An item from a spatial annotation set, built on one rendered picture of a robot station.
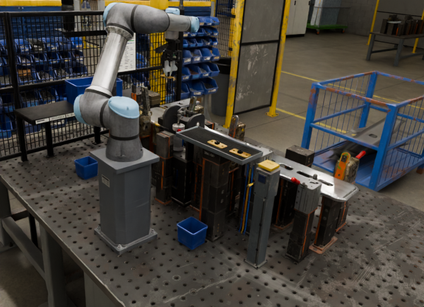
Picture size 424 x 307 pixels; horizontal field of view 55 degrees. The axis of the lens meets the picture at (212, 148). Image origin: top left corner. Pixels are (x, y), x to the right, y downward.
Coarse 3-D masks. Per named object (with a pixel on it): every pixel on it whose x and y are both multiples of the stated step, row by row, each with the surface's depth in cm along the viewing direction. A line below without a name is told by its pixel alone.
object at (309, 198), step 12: (312, 180) 166; (300, 192) 163; (312, 192) 160; (300, 204) 164; (312, 204) 164; (300, 216) 167; (312, 216) 170; (300, 228) 169; (288, 240) 174; (300, 240) 170; (288, 252) 176; (300, 252) 172
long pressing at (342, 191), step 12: (156, 108) 255; (156, 120) 235; (216, 132) 225; (276, 156) 200; (300, 168) 190; (288, 180) 180; (300, 180) 178; (324, 180) 180; (336, 180) 181; (324, 192) 169; (336, 192) 171; (348, 192) 171
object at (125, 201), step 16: (96, 160) 164; (144, 160) 163; (112, 176) 160; (128, 176) 160; (144, 176) 166; (112, 192) 163; (128, 192) 163; (144, 192) 170; (112, 208) 166; (128, 208) 166; (144, 208) 173; (112, 224) 170; (128, 224) 169; (144, 224) 176; (112, 240) 173; (128, 240) 172; (144, 240) 178
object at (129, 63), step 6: (132, 42) 272; (126, 48) 270; (132, 48) 274; (126, 54) 272; (132, 54) 275; (126, 60) 273; (132, 60) 277; (120, 66) 271; (126, 66) 275; (132, 66) 279; (120, 72) 272
